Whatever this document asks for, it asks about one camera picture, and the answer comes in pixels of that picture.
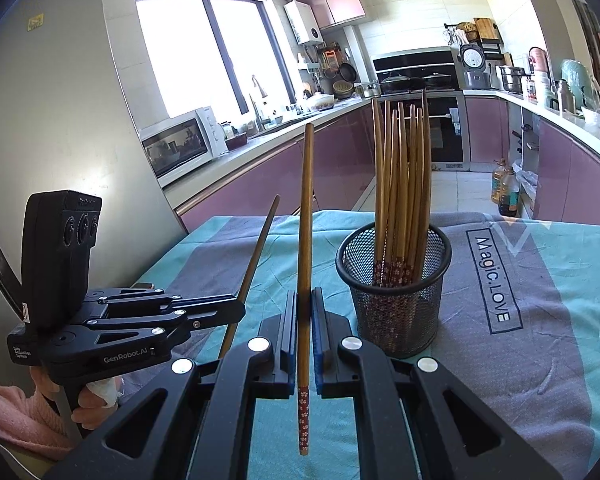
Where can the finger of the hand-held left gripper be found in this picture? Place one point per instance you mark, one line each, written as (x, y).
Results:
(140, 301)
(210, 317)

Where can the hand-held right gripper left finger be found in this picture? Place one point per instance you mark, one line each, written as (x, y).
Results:
(292, 340)

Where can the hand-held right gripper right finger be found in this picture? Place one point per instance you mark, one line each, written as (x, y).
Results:
(319, 340)

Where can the wooden chopstick red floral end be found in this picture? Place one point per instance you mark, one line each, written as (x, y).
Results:
(306, 210)
(260, 245)

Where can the black mesh utensil holder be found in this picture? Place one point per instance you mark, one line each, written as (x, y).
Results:
(405, 320)

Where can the bundle of wooden chopsticks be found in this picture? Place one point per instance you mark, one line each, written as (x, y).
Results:
(395, 185)

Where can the person's left forearm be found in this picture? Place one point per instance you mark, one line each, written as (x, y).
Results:
(15, 410)

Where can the person's left hand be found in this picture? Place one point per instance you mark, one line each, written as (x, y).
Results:
(92, 410)

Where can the grey refrigerator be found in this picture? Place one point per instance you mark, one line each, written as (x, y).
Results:
(80, 110)

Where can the white microwave oven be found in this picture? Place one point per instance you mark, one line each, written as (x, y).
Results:
(177, 147)

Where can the pink kitchen base cabinet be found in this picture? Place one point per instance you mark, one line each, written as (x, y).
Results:
(280, 175)
(570, 180)

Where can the white kitchen countertop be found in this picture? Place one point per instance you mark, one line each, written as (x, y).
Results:
(240, 157)

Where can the dark red bowl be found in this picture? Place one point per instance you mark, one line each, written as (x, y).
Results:
(236, 142)

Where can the person's torso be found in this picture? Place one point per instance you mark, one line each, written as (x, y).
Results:
(30, 455)

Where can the teal and grey tablecloth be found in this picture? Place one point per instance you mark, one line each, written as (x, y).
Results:
(530, 360)

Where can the steel sink faucet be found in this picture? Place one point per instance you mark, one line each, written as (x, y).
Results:
(257, 105)

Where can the white casserole pot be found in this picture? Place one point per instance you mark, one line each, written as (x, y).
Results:
(321, 102)

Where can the yellow cooking oil bottle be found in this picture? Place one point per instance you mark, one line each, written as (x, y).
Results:
(500, 185)

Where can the dark cooking oil bottle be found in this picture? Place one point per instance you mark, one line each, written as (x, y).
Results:
(511, 197)

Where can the yellow fridge sticker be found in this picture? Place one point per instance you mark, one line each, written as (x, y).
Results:
(36, 21)

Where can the kitchen window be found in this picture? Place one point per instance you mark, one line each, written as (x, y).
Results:
(190, 60)

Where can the black integrated stove with oven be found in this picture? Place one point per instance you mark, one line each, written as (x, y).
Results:
(450, 135)

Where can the woven basket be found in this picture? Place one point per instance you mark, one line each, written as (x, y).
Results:
(343, 89)

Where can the small steel kettle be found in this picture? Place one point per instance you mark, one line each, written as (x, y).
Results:
(370, 90)

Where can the clear plastic bag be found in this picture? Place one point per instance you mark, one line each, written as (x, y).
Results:
(527, 190)

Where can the black wok with lid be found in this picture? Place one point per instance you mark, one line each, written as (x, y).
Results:
(395, 82)
(437, 81)

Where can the hanging black frying pan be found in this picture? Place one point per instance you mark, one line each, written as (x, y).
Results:
(348, 73)

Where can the silver rice cooker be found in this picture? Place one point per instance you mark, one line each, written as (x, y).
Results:
(475, 67)

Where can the stainless steel pot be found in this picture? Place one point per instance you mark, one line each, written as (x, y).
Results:
(511, 79)

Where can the steel thermos bottle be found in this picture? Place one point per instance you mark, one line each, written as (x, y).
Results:
(566, 97)

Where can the wooden cutting board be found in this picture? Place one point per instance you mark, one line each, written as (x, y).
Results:
(486, 30)

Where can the pink kettle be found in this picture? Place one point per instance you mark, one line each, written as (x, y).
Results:
(540, 62)

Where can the teal bag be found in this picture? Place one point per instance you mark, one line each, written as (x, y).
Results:
(582, 80)

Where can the white wall water heater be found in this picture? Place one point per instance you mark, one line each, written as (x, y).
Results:
(304, 22)

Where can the pink upper wall cabinet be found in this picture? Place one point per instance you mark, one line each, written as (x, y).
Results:
(332, 2)

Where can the black wall shelf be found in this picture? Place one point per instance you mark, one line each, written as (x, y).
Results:
(492, 49)

